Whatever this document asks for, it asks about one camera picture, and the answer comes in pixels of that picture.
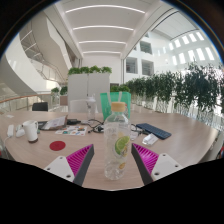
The small black box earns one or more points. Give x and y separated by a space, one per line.
73 121

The brown-edged printed booklet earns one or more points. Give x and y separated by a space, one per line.
55 122

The dark blue keyboard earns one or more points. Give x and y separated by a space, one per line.
154 131

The clear lime-label drink bottle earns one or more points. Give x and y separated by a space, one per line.
116 133

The flat round red coaster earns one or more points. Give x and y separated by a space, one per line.
57 145

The black chair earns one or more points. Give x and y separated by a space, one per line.
40 106

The white power strip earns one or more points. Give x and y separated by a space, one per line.
10 130

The small white packet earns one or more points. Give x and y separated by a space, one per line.
134 135
150 139

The white mug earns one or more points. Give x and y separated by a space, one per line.
30 130

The brown planter with green plants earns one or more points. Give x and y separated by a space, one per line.
63 95
120 88

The white cabinet with plants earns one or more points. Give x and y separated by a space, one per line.
88 83

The ceiling light strips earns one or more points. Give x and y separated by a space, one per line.
103 27

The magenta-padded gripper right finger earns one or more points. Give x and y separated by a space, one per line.
148 160

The row of green hedge plants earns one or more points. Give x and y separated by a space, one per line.
186 86

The white computer mouse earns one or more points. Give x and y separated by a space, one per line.
20 133

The clear white-lidded shaker bottle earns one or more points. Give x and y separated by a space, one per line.
91 108

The white chair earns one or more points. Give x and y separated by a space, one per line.
77 106

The green gift bag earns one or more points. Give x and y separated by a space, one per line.
106 105

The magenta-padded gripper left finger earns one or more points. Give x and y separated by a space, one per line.
78 160

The colourful sticker sheet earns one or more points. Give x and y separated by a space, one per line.
71 130

